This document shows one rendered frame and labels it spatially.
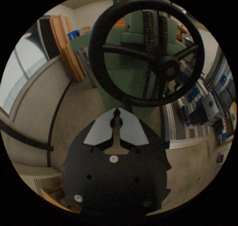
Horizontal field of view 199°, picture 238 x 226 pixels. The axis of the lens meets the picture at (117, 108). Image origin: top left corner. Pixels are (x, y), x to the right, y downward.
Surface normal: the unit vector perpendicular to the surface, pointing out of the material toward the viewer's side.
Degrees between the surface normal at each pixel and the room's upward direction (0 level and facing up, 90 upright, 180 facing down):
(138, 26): 90
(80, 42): 90
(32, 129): 90
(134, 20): 90
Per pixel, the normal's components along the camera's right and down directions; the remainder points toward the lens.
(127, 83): 0.00, 0.84
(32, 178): 1.00, -0.07
